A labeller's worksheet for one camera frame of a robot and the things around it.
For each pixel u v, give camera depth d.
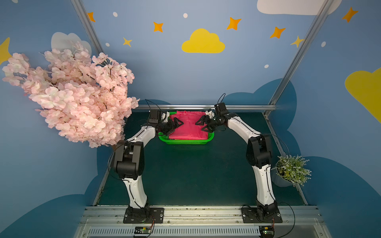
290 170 0.74
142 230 0.72
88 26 0.75
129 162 0.51
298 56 0.87
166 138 1.03
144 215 0.66
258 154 0.59
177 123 0.86
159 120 0.82
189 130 0.98
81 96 0.44
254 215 0.74
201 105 1.39
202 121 0.89
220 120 0.78
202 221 0.73
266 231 0.73
